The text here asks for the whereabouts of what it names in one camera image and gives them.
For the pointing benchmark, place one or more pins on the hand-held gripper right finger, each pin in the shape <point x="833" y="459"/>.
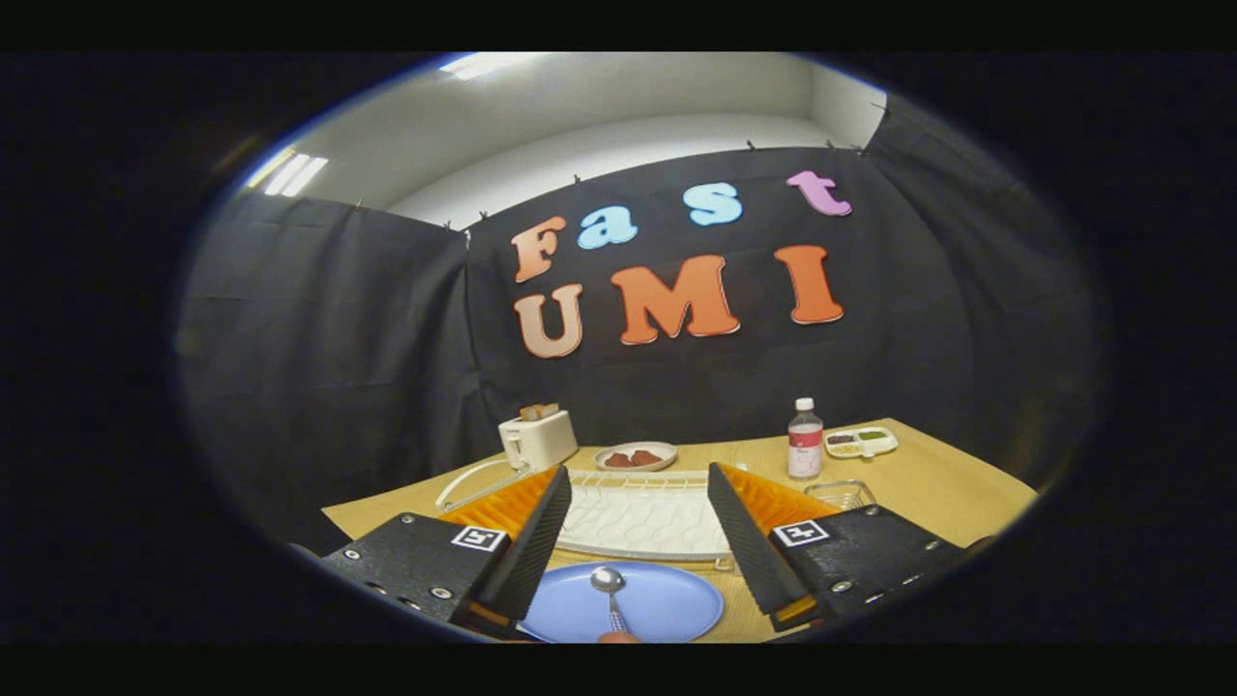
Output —
<point x="744" y="551"/>

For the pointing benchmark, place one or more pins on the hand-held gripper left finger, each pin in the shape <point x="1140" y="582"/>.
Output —
<point x="536" y="551"/>

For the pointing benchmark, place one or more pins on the blue plate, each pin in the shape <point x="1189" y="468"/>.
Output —
<point x="667" y="604"/>

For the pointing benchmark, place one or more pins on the beige oval dish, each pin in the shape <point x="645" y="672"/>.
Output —
<point x="667" y="450"/>

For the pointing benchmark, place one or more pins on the white divided dish with beans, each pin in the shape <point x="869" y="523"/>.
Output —
<point x="884" y="445"/>

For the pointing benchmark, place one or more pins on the white toaster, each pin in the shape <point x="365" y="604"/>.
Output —
<point x="541" y="443"/>

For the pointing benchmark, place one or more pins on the clear bottle with red label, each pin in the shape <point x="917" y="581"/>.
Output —
<point x="804" y="449"/>

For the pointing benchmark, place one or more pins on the red meat piece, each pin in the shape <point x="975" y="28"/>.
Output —
<point x="618" y="460"/>
<point x="646" y="457"/>

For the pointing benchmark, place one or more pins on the toast slices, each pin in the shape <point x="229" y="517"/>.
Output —
<point x="539" y="412"/>

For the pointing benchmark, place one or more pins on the black backdrop cloth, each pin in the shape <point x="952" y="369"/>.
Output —
<point x="338" y="338"/>

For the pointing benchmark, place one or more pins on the ceiling light panel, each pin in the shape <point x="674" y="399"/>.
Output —
<point x="488" y="64"/>
<point x="290" y="174"/>

